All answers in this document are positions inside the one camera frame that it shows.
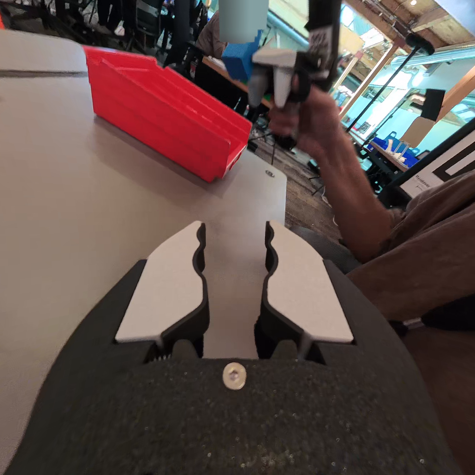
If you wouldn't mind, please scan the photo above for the black chest strap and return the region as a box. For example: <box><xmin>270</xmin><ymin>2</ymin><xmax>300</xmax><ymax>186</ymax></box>
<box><xmin>390</xmin><ymin>296</ymin><xmax>475</xmax><ymax>334</ymax></box>

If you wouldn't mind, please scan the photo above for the person's right forearm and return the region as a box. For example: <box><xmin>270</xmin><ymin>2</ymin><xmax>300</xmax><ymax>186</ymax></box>
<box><xmin>316</xmin><ymin>138</ymin><xmax>398</xmax><ymax>262</ymax></box>

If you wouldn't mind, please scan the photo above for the black round pole weight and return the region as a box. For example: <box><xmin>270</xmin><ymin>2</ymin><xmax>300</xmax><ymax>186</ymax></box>
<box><xmin>405</xmin><ymin>31</ymin><xmax>435</xmax><ymax>57</ymax></box>

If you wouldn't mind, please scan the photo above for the wooden table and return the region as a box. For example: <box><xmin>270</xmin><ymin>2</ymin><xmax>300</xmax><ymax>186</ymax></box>
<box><xmin>199</xmin><ymin>56</ymin><xmax>253</xmax><ymax>97</ymax></box>

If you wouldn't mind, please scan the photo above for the grey desk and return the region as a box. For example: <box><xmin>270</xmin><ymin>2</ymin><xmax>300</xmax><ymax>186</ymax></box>
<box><xmin>0</xmin><ymin>30</ymin><xmax>288</xmax><ymax>446</ymax></box>

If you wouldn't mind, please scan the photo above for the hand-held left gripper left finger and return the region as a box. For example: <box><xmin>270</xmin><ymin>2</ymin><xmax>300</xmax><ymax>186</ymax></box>
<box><xmin>115</xmin><ymin>221</ymin><xmax>210</xmax><ymax>351</ymax></box>

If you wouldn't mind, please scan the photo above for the person's brown clothing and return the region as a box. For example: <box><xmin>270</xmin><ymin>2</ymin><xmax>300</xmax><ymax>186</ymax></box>
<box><xmin>345</xmin><ymin>171</ymin><xmax>475</xmax><ymax>475</ymax></box>

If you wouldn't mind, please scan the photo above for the black office chair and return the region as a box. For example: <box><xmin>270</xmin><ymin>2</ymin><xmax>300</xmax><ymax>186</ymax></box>
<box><xmin>293</xmin><ymin>225</ymin><xmax>362</xmax><ymax>274</ymax></box>

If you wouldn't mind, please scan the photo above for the blue wooden block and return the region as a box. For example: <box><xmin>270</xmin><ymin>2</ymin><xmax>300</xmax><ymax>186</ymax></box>
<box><xmin>222</xmin><ymin>41</ymin><xmax>259</xmax><ymax>82</ymax></box>

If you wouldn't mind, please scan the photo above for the cardboard box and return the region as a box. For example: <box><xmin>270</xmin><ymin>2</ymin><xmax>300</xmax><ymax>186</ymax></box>
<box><xmin>401</xmin><ymin>115</ymin><xmax>438</xmax><ymax>147</ymax></box>

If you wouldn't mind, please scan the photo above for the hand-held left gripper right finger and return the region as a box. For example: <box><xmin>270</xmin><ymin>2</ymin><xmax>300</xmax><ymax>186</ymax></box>
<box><xmin>256</xmin><ymin>220</ymin><xmax>355</xmax><ymax>351</ymax></box>

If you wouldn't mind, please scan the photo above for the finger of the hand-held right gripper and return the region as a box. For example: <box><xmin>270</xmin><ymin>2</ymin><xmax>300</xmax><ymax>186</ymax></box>
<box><xmin>272</xmin><ymin>66</ymin><xmax>296</xmax><ymax>108</ymax></box>
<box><xmin>247</xmin><ymin>48</ymin><xmax>299</xmax><ymax>110</ymax></box>

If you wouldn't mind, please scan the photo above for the black framed board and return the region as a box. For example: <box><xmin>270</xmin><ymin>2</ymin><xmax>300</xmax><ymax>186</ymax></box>
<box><xmin>401</xmin><ymin>120</ymin><xmax>475</xmax><ymax>199</ymax></box>

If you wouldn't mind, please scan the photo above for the person's right hand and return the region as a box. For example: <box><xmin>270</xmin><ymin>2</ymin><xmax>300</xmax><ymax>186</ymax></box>
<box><xmin>269</xmin><ymin>86</ymin><xmax>343</xmax><ymax>162</ymax></box>

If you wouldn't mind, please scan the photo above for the red plastic bin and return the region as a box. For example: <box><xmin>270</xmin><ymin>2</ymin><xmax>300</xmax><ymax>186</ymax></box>
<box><xmin>83</xmin><ymin>46</ymin><xmax>253</xmax><ymax>183</ymax></box>

